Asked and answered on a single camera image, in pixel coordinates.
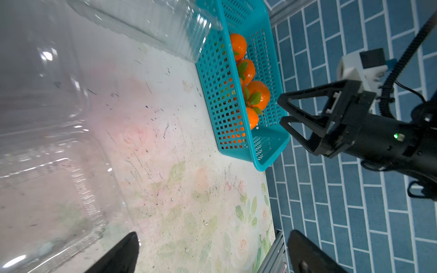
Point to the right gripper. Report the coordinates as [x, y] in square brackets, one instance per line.
[383, 144]

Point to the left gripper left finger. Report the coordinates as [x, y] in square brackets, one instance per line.
[122, 258]

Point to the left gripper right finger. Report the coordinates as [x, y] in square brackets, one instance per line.
[306, 257]

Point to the clear container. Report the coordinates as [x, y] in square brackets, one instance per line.
[61, 206]
[180, 28]

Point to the orange pair with leaves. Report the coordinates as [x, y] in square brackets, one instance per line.
[239, 46]

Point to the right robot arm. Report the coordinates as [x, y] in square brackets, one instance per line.
[336, 118]

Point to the teal plastic basket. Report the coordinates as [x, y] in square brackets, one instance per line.
[217, 70]

